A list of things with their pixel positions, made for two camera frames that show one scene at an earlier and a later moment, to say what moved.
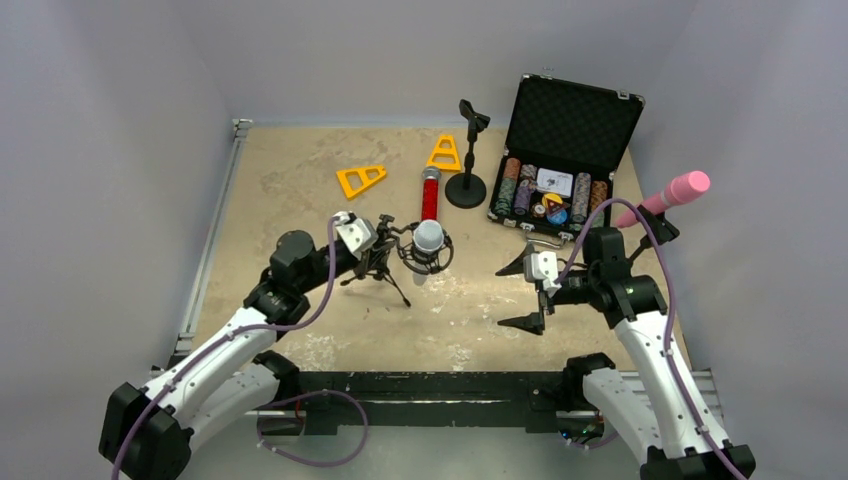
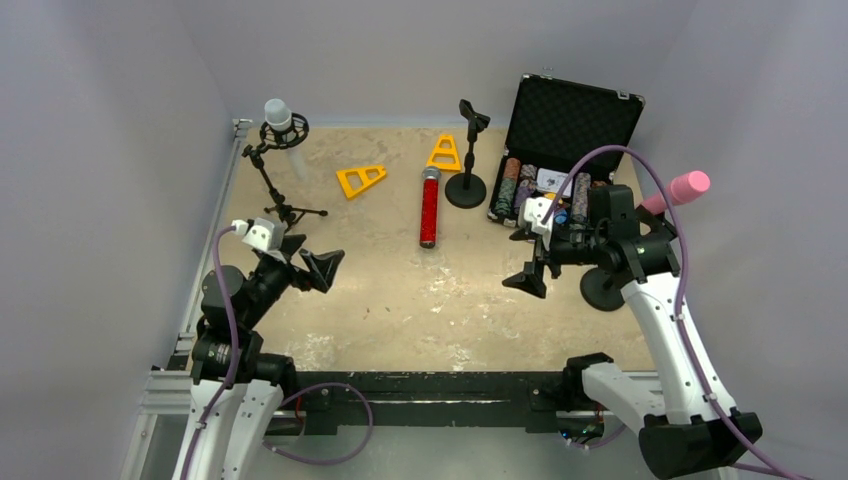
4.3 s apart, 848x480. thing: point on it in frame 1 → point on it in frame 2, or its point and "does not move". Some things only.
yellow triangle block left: [366, 181] does not move
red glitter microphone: [430, 192] does not move
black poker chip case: [566, 140] does not move
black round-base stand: [468, 190] does not move
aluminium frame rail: [201, 253] does not move
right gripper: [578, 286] → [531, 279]
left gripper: [379, 243] → [298, 266]
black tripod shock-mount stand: [376, 264] → [283, 137]
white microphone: [428, 237] → [278, 117]
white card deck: [554, 182] does not move
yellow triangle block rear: [456, 166] does not move
